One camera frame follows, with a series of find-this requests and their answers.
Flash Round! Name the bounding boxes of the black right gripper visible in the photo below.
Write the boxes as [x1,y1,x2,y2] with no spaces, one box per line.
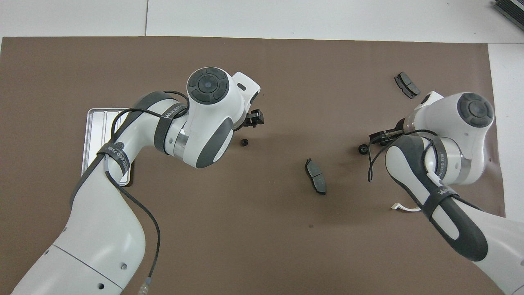
[370,121,407,145]

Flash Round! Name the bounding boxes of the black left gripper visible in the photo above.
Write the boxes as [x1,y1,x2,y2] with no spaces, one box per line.
[234,109,265,132]

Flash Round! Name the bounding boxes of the silver metal tray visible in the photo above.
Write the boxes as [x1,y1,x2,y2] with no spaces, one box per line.
[82,108,133,187]

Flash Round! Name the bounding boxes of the brown table mat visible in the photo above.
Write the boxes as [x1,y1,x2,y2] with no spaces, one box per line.
[0,36,512,295]

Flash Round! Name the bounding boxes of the wide dark brake pad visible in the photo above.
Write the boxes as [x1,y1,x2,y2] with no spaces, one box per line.
[394,72,421,100]

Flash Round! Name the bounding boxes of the slim dark brake pad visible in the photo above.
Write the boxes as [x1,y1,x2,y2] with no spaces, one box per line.
[305,158,327,196]

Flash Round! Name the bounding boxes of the black ribbed equipment box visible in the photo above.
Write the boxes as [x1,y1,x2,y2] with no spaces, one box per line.
[493,0,524,31]

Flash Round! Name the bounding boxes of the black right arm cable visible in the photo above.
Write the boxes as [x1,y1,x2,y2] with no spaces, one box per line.
[367,129,440,183]

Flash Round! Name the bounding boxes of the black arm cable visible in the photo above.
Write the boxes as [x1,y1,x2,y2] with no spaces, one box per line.
[367,129,440,183]
[102,90,191,295]

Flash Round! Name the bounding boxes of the white curved plastic bracket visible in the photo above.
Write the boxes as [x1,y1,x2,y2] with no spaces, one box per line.
[391,203,422,213]

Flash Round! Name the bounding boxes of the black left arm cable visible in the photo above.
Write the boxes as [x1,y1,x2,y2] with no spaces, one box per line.
[102,90,191,295]

